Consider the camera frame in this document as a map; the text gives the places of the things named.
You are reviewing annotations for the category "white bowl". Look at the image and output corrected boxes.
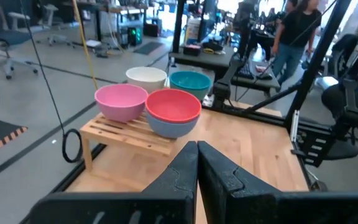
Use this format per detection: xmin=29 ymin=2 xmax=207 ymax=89
xmin=125 ymin=66 xmax=168 ymax=95

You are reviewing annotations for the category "black keyboard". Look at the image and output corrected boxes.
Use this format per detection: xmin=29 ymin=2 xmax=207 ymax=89
xmin=237 ymin=60 xmax=257 ymax=81

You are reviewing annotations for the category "wooden slatted shelf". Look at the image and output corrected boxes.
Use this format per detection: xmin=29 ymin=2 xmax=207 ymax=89
xmin=79 ymin=110 xmax=177 ymax=172

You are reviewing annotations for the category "grey office chair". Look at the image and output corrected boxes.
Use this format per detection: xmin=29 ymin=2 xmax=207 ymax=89
xmin=0 ymin=16 xmax=40 ymax=81

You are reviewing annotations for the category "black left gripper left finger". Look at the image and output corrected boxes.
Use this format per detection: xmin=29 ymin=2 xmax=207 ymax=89
xmin=26 ymin=141 xmax=200 ymax=224

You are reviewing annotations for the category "black cable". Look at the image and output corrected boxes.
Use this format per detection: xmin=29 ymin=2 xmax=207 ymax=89
xmin=18 ymin=0 xmax=85 ymax=164

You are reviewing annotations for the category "person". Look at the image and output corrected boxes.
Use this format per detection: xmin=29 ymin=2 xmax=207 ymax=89
xmin=271 ymin=0 xmax=323 ymax=91

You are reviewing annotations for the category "black office chair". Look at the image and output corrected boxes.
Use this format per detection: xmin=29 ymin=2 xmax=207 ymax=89
xmin=321 ymin=32 xmax=358 ymax=162

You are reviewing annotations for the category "black metal table frame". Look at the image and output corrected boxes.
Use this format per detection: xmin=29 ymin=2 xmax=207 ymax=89
xmin=50 ymin=0 xmax=354 ymax=194

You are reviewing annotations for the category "cyan bowl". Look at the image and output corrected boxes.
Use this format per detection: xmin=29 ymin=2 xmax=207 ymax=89
xmin=168 ymin=70 xmax=213 ymax=95

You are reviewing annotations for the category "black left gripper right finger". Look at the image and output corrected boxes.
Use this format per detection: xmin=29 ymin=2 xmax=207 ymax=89
xmin=197 ymin=140 xmax=358 ymax=224

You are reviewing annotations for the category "orange bowl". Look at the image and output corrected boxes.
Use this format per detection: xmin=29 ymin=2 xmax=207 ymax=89
xmin=144 ymin=88 xmax=203 ymax=124

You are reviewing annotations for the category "black box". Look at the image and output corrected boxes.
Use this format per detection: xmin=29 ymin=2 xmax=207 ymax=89
xmin=183 ymin=44 xmax=203 ymax=57

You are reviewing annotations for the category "yellow cable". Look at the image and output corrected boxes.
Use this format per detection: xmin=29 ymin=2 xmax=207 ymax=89
xmin=70 ymin=0 xmax=99 ymax=91

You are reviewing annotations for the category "pink bowl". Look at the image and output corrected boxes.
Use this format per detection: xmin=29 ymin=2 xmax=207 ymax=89
xmin=93 ymin=83 xmax=149 ymax=123

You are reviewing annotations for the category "black computer mouse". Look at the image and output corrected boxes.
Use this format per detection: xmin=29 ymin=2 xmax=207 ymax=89
xmin=256 ymin=72 xmax=273 ymax=82

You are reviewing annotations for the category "slate blue bowl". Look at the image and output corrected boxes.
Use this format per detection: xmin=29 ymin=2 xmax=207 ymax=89
xmin=147 ymin=112 xmax=200 ymax=139

